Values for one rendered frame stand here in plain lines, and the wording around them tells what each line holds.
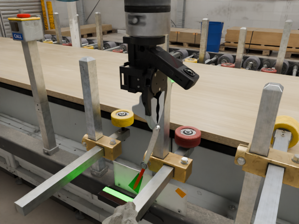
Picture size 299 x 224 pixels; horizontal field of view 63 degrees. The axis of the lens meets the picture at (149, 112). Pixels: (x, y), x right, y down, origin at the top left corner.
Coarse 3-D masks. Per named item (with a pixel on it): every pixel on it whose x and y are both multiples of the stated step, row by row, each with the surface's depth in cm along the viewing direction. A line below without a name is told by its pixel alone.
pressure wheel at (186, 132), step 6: (186, 126) 79; (180, 132) 75; (186, 132) 75; (192, 132) 76; (198, 132) 75; (174, 138) 77; (180, 138) 73; (186, 138) 72; (192, 138) 72; (198, 138) 73; (180, 144) 74; (186, 144) 73; (192, 144) 73; (198, 144) 75
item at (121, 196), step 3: (105, 189) 82; (108, 189) 82; (111, 189) 82; (108, 192) 81; (111, 192) 80; (114, 192) 80; (117, 192) 80; (114, 195) 79; (117, 195) 79; (120, 195) 79; (123, 195) 79; (120, 198) 78; (123, 198) 78; (126, 198) 78; (129, 198) 78
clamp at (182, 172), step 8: (152, 152) 72; (152, 160) 70; (160, 160) 69; (168, 160) 68; (176, 160) 68; (192, 160) 69; (152, 168) 71; (160, 168) 70; (176, 168) 67; (184, 168) 65; (176, 176) 68; (184, 176) 66
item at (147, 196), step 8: (176, 152) 74; (184, 152) 74; (168, 168) 67; (160, 176) 64; (168, 176) 65; (152, 184) 61; (160, 184) 61; (144, 192) 59; (152, 192) 59; (160, 192) 62; (136, 200) 56; (144, 200) 56; (152, 200) 59; (136, 208) 54; (144, 208) 56; (136, 216) 53
